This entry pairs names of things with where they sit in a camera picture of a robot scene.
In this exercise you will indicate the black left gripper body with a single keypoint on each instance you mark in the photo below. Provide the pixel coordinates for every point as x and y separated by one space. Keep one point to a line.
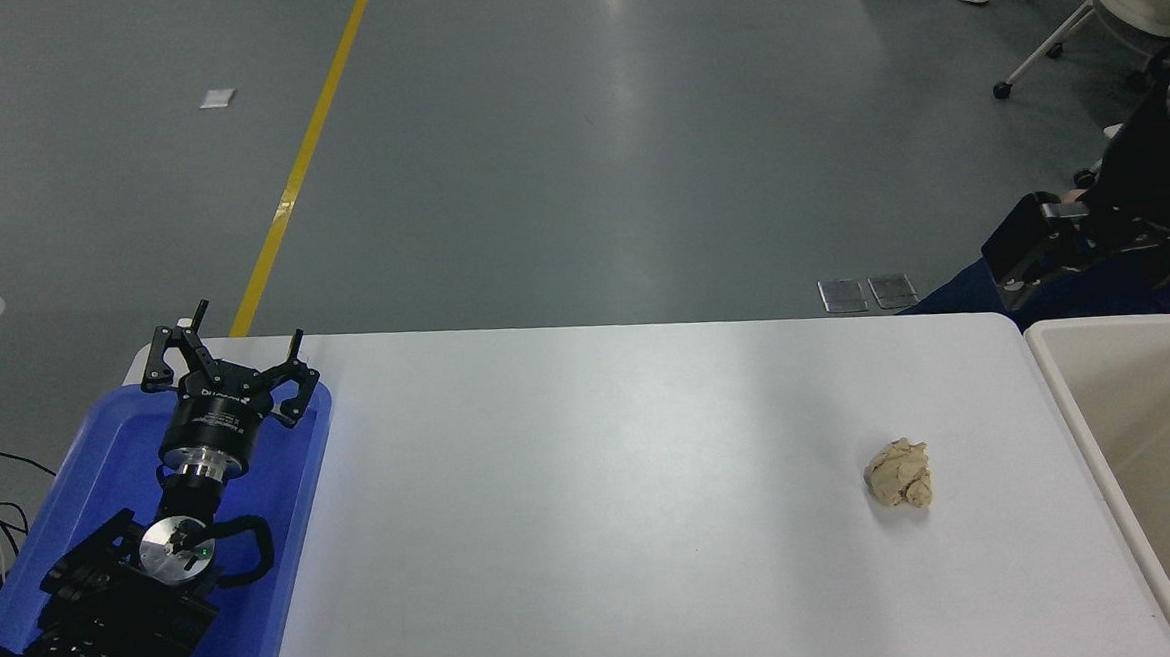
214 420

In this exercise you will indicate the large pale bin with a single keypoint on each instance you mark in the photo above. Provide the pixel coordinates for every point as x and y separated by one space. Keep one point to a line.
1167 448

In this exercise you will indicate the silver floor plate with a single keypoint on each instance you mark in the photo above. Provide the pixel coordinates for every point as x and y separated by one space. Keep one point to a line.
892 290
843 295

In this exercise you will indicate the white-armed wheeled office chair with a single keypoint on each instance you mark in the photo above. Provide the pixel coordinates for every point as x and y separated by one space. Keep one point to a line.
1097 163

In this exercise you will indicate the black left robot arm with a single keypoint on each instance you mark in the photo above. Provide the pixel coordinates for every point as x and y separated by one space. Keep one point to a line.
109 604

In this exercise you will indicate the grey wheeled office chair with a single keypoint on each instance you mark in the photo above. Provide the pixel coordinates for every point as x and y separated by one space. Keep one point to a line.
1120 25

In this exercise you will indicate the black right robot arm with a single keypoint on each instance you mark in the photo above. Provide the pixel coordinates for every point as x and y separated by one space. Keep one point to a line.
1143 184

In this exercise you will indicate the blue plastic tray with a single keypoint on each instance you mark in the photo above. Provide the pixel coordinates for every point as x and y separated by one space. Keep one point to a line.
284 504

